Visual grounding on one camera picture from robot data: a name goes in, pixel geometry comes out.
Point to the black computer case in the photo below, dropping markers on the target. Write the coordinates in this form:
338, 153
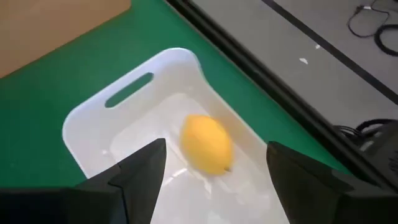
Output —
385, 149

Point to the white plastic basket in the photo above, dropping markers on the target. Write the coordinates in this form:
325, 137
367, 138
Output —
93, 137

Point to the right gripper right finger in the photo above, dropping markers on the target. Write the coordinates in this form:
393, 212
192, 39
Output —
304, 193

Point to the yellow lemon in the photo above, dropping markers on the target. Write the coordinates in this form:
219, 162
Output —
205, 143

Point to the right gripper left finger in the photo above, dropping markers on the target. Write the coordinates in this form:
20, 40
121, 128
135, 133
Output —
136, 186

